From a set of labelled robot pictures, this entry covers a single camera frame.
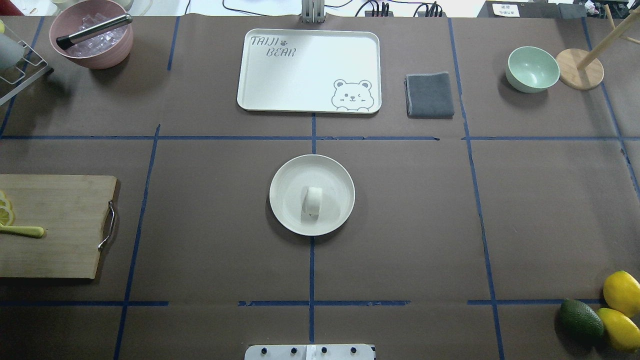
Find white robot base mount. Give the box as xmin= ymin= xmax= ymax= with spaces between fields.
xmin=244 ymin=343 xmax=377 ymax=360

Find mint green bowl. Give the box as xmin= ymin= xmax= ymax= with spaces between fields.
xmin=505 ymin=46 xmax=560 ymax=94

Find wooden cutting board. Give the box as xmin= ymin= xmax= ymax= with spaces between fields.
xmin=0 ymin=174 xmax=117 ymax=280

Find beige round plate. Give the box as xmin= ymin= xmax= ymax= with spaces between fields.
xmin=269 ymin=154 xmax=355 ymax=237

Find lemon slice near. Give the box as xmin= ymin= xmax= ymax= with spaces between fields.
xmin=0 ymin=205 xmax=15 ymax=226

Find yellow-green plastic knife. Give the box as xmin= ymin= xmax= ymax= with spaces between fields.
xmin=0 ymin=224 xmax=45 ymax=239

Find whole lemon upper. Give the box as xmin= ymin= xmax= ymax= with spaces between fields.
xmin=602 ymin=270 xmax=640 ymax=318

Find pink bowl with ice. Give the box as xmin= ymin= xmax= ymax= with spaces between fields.
xmin=48 ymin=0 xmax=134 ymax=69

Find black steel ice tongs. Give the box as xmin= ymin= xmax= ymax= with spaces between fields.
xmin=55 ymin=13 xmax=133 ymax=50

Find lemon slice far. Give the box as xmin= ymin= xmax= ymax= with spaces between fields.
xmin=0 ymin=190 xmax=10 ymax=206

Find white wire rack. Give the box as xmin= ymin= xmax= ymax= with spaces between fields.
xmin=0 ymin=22 xmax=53 ymax=106

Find grey camera post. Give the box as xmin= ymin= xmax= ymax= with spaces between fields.
xmin=301 ymin=0 xmax=326 ymax=24

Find wooden mug stand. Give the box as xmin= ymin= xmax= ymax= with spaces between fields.
xmin=555 ymin=9 xmax=640 ymax=91

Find lemon slice middle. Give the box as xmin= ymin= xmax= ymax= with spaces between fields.
xmin=0 ymin=197 xmax=13 ymax=212

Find black power strips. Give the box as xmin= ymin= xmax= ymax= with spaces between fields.
xmin=355 ymin=0 xmax=446 ymax=18

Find lemon slice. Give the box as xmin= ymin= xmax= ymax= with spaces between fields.
xmin=0 ymin=205 xmax=15 ymax=226
xmin=0 ymin=190 xmax=10 ymax=206
xmin=0 ymin=197 xmax=13 ymax=212

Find whole lemon lower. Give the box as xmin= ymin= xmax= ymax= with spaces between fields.
xmin=596 ymin=307 xmax=640 ymax=353

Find whole lemon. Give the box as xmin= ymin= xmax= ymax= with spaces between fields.
xmin=602 ymin=270 xmax=640 ymax=318
xmin=596 ymin=307 xmax=640 ymax=353

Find white steamed bun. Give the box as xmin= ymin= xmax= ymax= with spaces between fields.
xmin=302 ymin=186 xmax=323 ymax=217

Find light blue cup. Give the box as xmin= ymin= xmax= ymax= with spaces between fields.
xmin=0 ymin=33 xmax=25 ymax=70

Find grey folded cloth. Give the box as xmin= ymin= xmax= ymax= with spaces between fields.
xmin=404 ymin=71 xmax=455 ymax=119

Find white bear tray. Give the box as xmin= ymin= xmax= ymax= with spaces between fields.
xmin=237 ymin=28 xmax=382 ymax=114

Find black box with label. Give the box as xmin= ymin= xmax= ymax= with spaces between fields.
xmin=477 ymin=0 xmax=587 ymax=19

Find green avocado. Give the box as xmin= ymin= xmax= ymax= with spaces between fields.
xmin=558 ymin=298 xmax=605 ymax=346

